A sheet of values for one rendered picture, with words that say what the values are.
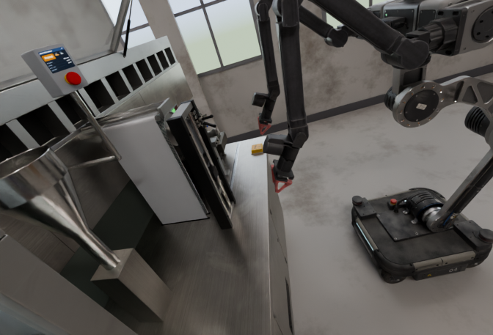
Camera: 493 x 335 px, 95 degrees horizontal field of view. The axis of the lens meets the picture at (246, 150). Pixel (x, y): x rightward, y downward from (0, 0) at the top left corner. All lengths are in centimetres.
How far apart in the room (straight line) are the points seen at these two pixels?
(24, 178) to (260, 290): 69
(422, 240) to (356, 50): 244
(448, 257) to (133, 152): 170
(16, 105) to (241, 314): 94
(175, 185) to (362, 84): 311
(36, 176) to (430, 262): 174
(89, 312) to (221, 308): 61
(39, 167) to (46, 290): 36
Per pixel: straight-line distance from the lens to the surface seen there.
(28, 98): 102
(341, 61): 345
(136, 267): 82
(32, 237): 94
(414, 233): 180
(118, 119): 97
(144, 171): 103
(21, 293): 27
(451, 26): 89
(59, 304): 29
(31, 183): 60
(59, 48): 69
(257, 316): 84
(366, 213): 182
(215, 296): 91
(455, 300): 193
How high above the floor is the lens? 166
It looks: 31 degrees down
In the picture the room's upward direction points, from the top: 18 degrees counter-clockwise
